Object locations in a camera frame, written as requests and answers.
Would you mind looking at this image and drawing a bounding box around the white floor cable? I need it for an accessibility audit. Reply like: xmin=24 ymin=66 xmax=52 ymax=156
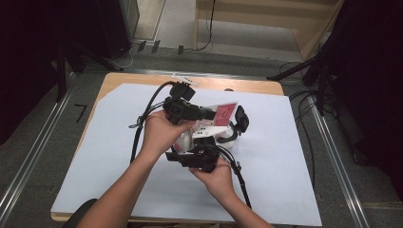
xmin=108 ymin=44 xmax=141 ymax=71

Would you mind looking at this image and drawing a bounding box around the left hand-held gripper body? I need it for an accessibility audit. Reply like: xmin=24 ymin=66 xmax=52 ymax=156
xmin=163 ymin=73 xmax=202 ymax=125

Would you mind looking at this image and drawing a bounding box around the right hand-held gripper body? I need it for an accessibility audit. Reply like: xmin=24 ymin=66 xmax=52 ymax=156
xmin=179 ymin=125 xmax=231 ymax=174

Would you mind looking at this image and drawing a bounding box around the wooden table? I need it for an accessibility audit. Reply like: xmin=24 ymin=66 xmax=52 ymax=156
xmin=50 ymin=71 xmax=284 ymax=222

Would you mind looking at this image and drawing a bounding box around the right hand-held gripper black cable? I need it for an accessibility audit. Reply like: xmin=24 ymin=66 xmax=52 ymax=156
xmin=217 ymin=145 xmax=253 ymax=209

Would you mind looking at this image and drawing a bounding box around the person's right hand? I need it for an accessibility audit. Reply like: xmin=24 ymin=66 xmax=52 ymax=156
xmin=189 ymin=156 xmax=237 ymax=201

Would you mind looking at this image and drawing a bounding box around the dark curtain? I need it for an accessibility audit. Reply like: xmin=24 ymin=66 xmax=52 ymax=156
xmin=0 ymin=0 xmax=65 ymax=146
xmin=329 ymin=0 xmax=403 ymax=203

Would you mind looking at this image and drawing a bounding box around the black stand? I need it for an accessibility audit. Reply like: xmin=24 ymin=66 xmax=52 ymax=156
xmin=55 ymin=41 xmax=125 ymax=103
xmin=265 ymin=53 xmax=334 ymax=117

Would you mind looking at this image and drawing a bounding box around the wooden frame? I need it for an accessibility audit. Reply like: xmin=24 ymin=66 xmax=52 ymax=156
xmin=193 ymin=0 xmax=346 ymax=61

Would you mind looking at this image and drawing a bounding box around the black hanging cable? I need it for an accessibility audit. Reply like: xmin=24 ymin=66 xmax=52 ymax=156
xmin=196 ymin=0 xmax=217 ymax=52

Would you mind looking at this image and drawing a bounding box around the dark cabinet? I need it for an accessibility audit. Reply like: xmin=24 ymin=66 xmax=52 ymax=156
xmin=96 ymin=0 xmax=141 ymax=60

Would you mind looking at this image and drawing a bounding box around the black chair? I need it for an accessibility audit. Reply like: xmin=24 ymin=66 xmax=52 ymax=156
xmin=62 ymin=198 xmax=99 ymax=228

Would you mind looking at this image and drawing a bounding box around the person's left hand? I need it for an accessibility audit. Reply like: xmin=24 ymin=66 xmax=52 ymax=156
xmin=139 ymin=109 xmax=196 ymax=162

